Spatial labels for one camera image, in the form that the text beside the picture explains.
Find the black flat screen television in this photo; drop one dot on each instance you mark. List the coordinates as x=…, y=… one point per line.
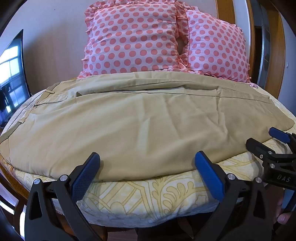
x=11, y=81

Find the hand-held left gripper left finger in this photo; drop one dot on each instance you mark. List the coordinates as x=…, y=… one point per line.
x=85, y=177

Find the pink polka dot pillow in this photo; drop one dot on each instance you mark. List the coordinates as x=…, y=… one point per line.
x=136, y=39
x=215, y=51

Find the wooden bed frame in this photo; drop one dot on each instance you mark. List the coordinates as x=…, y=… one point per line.
x=10, y=190

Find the yellow patterned bed sheet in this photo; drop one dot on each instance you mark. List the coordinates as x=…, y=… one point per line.
x=150, y=197

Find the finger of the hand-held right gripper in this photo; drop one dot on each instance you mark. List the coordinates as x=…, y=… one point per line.
x=280, y=135
x=259, y=148

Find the khaki pants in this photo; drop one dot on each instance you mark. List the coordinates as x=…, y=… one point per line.
x=143, y=129

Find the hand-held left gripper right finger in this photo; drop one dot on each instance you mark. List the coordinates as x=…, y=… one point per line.
x=210, y=177

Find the wooden door frame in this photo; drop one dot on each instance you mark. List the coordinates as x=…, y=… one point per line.
x=278, y=53

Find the person's right hand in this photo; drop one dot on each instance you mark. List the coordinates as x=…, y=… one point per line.
x=284, y=216

